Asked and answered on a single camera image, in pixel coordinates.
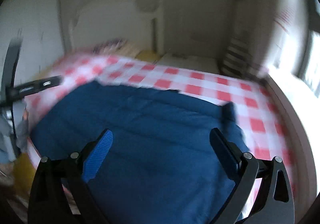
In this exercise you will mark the blue puffer jacket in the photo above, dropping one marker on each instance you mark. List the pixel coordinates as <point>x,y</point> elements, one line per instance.
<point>161,167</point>

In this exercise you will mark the striped curtain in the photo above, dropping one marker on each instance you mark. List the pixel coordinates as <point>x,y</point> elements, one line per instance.
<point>235,62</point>

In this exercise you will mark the patterned pillow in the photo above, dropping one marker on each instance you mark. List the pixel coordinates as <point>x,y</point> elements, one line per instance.
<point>109,46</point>

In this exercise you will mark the white wardrobe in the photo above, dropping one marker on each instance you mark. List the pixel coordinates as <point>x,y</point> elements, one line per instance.
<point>37,23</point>

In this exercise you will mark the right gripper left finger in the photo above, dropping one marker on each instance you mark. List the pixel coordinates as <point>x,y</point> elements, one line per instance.
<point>60,192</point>

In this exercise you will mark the pink white checkered bedsheet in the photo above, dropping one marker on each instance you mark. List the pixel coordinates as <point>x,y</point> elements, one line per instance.
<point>265,131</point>

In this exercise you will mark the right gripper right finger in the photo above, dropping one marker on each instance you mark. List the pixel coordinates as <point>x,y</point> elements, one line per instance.
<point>274,202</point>

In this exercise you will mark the white wooden headboard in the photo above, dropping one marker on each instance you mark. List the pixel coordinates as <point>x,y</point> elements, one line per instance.
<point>102,20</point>

